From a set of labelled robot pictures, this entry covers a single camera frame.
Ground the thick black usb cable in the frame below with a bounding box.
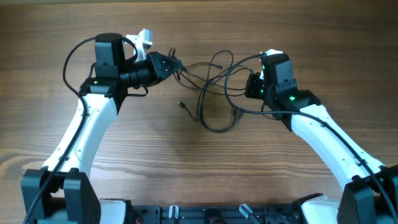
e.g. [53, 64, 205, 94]
[174, 49, 249, 134]

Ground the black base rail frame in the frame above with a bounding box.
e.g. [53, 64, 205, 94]
[125, 203, 307, 224]

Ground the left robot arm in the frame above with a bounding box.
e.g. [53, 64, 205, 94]
[21, 29, 182, 223]

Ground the black usb-c cable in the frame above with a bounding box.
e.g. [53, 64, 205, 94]
[172, 60, 259, 97]

